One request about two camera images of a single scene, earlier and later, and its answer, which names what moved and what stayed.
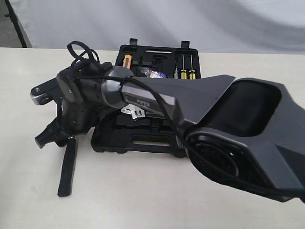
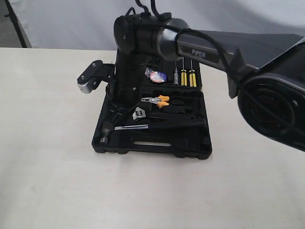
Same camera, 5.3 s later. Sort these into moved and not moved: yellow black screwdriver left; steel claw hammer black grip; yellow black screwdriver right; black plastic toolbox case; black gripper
Moved: black gripper; steel claw hammer black grip
Not moved: yellow black screwdriver right; yellow black screwdriver left; black plastic toolbox case
